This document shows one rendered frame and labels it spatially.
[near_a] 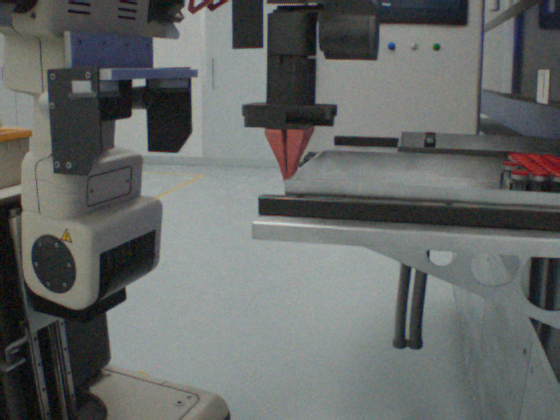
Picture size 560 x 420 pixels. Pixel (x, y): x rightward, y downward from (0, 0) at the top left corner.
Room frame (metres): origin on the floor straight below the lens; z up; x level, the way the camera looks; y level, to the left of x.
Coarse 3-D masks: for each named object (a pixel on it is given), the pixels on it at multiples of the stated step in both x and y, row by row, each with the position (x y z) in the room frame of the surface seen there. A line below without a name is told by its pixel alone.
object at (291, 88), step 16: (272, 64) 0.64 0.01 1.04; (304, 64) 0.63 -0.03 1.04; (272, 80) 0.64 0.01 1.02; (288, 80) 0.63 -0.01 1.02; (304, 80) 0.63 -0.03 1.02; (272, 96) 0.63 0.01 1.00; (288, 96) 0.63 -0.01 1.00; (304, 96) 0.63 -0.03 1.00; (288, 112) 0.63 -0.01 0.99; (304, 112) 0.62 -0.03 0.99; (320, 112) 0.62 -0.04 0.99; (336, 112) 0.66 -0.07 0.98
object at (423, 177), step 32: (320, 160) 0.80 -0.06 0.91; (352, 160) 0.84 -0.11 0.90; (384, 160) 0.82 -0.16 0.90; (416, 160) 0.81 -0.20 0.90; (448, 160) 0.80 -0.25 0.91; (480, 160) 0.79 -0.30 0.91; (288, 192) 0.60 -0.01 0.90; (320, 192) 0.59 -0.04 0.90; (352, 192) 0.58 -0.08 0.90; (384, 192) 0.57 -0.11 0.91; (416, 192) 0.56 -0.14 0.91; (448, 192) 0.56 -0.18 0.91; (480, 192) 0.55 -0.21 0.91; (512, 192) 0.54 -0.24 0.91; (544, 192) 0.54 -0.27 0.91
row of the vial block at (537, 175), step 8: (512, 160) 0.71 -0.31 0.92; (520, 160) 0.67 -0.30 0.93; (528, 160) 0.67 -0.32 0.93; (520, 168) 0.65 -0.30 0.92; (528, 168) 0.61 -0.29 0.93; (536, 168) 0.61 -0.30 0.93; (536, 176) 0.57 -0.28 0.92; (544, 176) 0.57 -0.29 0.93; (536, 184) 0.57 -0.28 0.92; (544, 184) 0.57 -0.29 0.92
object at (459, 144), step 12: (408, 132) 1.15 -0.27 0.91; (420, 132) 1.14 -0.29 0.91; (408, 144) 1.15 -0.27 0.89; (420, 144) 1.14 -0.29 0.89; (444, 144) 1.13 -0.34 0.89; (456, 144) 1.12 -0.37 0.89; (468, 144) 1.12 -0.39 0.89; (480, 144) 1.11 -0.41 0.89; (492, 144) 1.11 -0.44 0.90; (504, 144) 1.10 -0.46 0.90; (516, 144) 1.10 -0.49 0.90; (528, 144) 1.09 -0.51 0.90; (540, 144) 1.09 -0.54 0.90; (552, 144) 1.08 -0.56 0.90; (492, 156) 0.87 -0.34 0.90; (504, 156) 0.86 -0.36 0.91
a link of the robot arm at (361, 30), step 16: (272, 0) 0.61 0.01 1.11; (288, 0) 0.61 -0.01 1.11; (304, 0) 0.62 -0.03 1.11; (320, 0) 0.61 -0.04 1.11; (336, 0) 0.62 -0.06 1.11; (352, 0) 0.61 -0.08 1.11; (368, 0) 0.61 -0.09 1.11; (336, 16) 0.62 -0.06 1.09; (352, 16) 0.61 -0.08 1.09; (368, 16) 0.61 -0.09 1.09; (336, 32) 0.61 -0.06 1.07; (352, 32) 0.61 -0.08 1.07; (368, 32) 0.60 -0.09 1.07; (336, 48) 0.62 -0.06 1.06; (352, 48) 0.61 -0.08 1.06; (368, 48) 0.61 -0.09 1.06
